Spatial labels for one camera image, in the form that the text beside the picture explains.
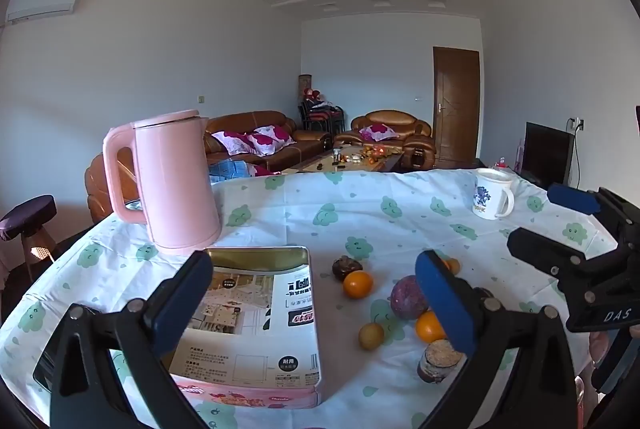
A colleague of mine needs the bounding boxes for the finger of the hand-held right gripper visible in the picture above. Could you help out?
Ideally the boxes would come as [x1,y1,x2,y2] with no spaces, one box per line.
[546,183,640,242]
[506,227,623,282]

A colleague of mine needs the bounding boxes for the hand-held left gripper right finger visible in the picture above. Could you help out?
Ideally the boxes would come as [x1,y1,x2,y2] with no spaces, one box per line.
[415,250,586,429]

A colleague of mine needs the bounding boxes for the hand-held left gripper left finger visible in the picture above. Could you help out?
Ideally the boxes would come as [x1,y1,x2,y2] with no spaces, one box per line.
[49,250,215,429]

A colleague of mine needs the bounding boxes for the purple round fruit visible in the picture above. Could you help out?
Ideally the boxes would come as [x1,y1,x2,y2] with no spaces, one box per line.
[390,275,430,321]

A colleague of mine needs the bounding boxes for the dark chunk with pale top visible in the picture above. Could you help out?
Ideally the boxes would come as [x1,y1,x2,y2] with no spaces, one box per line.
[418,339,466,385]

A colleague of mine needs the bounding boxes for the small yellow-brown fruit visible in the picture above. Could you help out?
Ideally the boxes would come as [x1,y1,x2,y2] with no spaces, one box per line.
[358,321,386,351]

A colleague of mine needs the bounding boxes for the metal tin with pink sides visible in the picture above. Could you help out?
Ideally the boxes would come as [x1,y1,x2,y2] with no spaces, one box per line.
[167,246,322,409]

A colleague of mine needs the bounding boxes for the dark mangosteen with dry calyx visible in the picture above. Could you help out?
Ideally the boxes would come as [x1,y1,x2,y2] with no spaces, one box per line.
[332,255,364,282]

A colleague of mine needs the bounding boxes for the person's right hand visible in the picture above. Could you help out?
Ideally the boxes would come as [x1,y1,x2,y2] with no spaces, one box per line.
[575,329,613,410]

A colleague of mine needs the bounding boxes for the black television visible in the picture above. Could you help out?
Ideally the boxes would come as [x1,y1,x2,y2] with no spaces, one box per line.
[520,122,576,187]

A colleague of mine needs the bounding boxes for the white mug with blue print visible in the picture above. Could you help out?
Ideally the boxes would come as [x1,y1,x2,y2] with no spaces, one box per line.
[471,168,515,221]

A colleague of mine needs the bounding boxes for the printed paper sheet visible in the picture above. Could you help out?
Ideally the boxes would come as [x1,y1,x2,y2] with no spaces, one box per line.
[170,266,321,390]

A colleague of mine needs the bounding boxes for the pink electric kettle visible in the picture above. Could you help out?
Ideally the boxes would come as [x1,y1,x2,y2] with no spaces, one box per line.
[102,110,222,256]

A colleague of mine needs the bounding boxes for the blue plaid cloth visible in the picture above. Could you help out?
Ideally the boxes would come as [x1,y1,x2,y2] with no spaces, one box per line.
[207,159,261,184]

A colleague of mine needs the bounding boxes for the brown wooden door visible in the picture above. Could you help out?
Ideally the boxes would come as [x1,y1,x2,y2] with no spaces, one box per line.
[432,46,481,165]

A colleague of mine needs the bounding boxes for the black smartphone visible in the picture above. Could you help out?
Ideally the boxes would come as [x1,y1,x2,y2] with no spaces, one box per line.
[32,331,66,390]

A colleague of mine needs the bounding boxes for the white pillow with magenta flowers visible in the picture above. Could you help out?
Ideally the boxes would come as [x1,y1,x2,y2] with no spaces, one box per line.
[211,130,256,156]
[248,125,297,156]
[359,123,401,142]

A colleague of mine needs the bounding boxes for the cluttered coffee table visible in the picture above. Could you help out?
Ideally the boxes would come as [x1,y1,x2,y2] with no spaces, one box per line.
[290,144,413,174]

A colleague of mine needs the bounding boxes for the stool with purple cushion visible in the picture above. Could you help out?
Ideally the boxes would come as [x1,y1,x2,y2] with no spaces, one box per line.
[0,194,58,270]

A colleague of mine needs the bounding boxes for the brown leather armchair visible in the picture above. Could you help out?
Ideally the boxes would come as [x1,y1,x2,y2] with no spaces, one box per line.
[334,110,437,170]

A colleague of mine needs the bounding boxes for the brown leather sofa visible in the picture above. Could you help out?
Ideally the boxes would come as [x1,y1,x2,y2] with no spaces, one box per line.
[204,110,333,172]

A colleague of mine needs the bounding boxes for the stacked dark chairs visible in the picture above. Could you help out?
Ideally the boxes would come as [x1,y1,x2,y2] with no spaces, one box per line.
[299,102,346,135]

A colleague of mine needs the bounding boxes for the white air conditioner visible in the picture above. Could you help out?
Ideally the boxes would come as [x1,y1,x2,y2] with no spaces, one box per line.
[5,0,81,25]

